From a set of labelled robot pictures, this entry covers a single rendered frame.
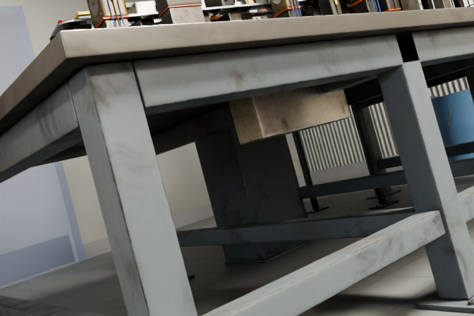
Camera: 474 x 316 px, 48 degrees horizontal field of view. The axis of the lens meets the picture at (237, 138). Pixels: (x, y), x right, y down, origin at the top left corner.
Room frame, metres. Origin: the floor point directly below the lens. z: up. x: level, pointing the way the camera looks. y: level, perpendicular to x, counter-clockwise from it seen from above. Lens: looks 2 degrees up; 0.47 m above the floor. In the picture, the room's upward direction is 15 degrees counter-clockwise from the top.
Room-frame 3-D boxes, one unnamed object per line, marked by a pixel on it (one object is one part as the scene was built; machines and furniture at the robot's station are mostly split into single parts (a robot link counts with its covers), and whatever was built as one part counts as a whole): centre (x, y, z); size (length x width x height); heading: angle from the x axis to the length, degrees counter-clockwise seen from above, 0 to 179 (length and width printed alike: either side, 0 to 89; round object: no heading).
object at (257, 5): (1.96, -0.13, 1.00); 1.38 x 0.22 x 0.02; 121
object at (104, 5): (1.50, 0.26, 0.88); 0.14 x 0.09 x 0.36; 31
